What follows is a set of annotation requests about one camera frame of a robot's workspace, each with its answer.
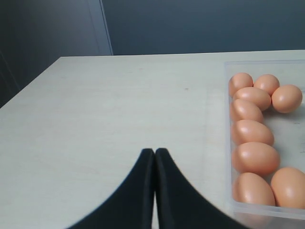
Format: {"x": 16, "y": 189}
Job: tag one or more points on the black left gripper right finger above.
{"x": 180, "y": 205}

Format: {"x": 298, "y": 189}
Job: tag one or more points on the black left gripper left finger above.
{"x": 130, "y": 206}

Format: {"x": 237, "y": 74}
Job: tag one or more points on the brown egg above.
{"x": 252, "y": 189}
{"x": 238, "y": 81}
{"x": 287, "y": 98}
{"x": 288, "y": 185}
{"x": 245, "y": 110}
{"x": 245, "y": 131}
{"x": 255, "y": 157}
{"x": 267, "y": 82}
{"x": 255, "y": 95}

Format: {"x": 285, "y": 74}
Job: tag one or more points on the clear plastic egg bin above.
{"x": 288, "y": 129}

